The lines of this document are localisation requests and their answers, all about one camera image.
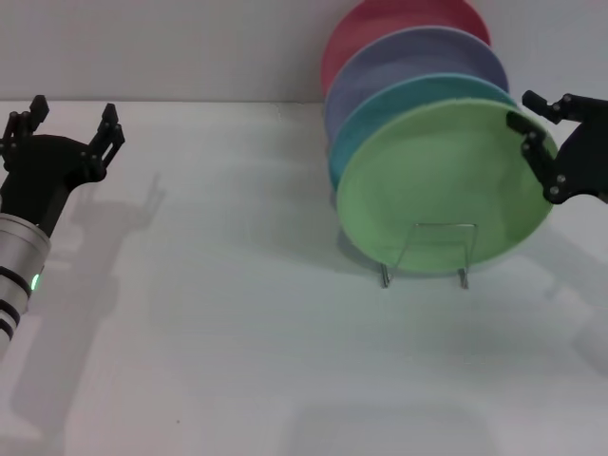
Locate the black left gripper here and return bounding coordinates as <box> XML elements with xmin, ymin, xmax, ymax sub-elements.
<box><xmin>0</xmin><ymin>94</ymin><xmax>126</xmax><ymax>235</ymax></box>

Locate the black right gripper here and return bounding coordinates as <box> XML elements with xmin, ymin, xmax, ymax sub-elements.
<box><xmin>505</xmin><ymin>90</ymin><xmax>608</xmax><ymax>206</ymax></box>

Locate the green plastic plate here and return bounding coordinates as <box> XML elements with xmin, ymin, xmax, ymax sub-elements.
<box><xmin>335</xmin><ymin>98</ymin><xmax>560</xmax><ymax>277</ymax></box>

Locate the purple plastic plate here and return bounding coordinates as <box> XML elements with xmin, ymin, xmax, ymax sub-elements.
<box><xmin>324</xmin><ymin>26</ymin><xmax>510</xmax><ymax>140</ymax></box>

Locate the blue plastic plate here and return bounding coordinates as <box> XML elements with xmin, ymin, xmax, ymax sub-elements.
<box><xmin>327</xmin><ymin>73</ymin><xmax>519</xmax><ymax>194</ymax></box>

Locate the red plastic plate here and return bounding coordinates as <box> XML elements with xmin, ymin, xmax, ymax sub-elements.
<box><xmin>320</xmin><ymin>0</ymin><xmax>493</xmax><ymax>97</ymax></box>

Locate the metal wire plate rack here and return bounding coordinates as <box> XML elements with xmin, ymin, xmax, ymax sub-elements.
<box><xmin>378</xmin><ymin>221</ymin><xmax>478</xmax><ymax>290</ymax></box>

